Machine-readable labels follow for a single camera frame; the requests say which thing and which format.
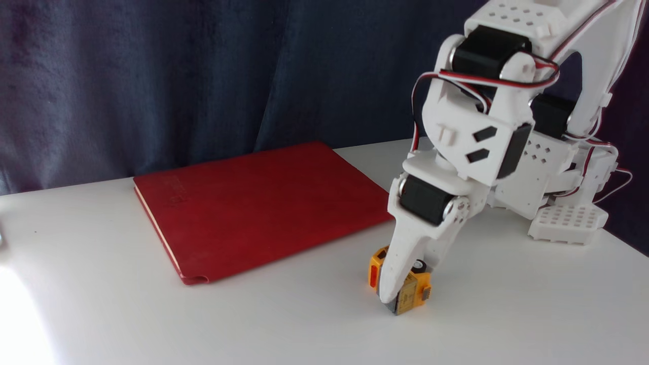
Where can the yellow toy truck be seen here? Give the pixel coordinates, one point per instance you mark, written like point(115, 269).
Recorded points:
point(411, 299)

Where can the dark blue curtain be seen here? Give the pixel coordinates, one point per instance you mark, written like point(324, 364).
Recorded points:
point(152, 76)

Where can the red notebook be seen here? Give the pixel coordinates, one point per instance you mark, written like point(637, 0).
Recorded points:
point(263, 203)

